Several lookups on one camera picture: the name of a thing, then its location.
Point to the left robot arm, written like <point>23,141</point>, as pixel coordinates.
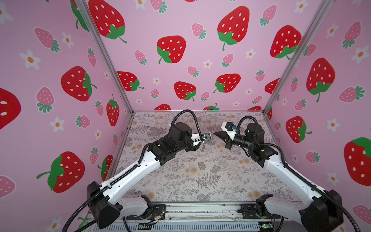
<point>107,202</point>

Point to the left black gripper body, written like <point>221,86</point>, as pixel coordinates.
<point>190,148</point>

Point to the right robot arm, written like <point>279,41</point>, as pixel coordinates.
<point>318,210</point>

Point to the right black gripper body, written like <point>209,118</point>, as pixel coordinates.
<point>237,141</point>

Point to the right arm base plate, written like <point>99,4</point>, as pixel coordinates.
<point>251,211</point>

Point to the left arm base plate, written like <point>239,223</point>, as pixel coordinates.
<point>155,212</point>

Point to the aluminium corner post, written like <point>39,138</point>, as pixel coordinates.
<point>87,17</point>
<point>320,14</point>

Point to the right aluminium corner post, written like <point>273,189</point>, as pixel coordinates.
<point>320,14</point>

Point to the left aluminium corner post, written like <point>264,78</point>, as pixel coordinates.
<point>87,17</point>

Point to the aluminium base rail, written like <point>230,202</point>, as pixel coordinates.
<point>208,217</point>

